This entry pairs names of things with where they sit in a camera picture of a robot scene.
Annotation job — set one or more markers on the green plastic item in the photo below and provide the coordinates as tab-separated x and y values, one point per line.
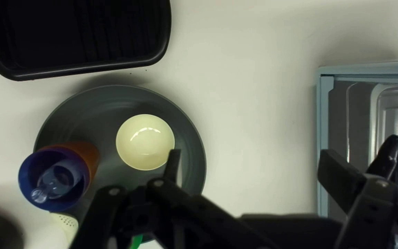
137	241

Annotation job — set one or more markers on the small clear plastic item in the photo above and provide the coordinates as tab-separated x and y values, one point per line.
56	181

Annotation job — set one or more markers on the white slotted piece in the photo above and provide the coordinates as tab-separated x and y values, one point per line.
66	224

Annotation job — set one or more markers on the light blue toaster oven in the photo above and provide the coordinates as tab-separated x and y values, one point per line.
324	139

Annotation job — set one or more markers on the black ribbed tray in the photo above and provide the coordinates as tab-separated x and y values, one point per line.
70	36

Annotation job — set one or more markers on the grey round plate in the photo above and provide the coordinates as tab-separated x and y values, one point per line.
97	111

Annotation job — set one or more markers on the white bowl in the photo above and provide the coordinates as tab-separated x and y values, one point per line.
144	140

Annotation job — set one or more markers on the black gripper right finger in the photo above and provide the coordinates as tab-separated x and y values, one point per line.
374	208

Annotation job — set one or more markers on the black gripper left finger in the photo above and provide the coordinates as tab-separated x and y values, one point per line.
172	216

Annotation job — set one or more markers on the orange cup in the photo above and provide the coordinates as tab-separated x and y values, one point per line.
92	154

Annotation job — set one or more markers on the blue cup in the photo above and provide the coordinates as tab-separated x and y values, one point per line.
28	173

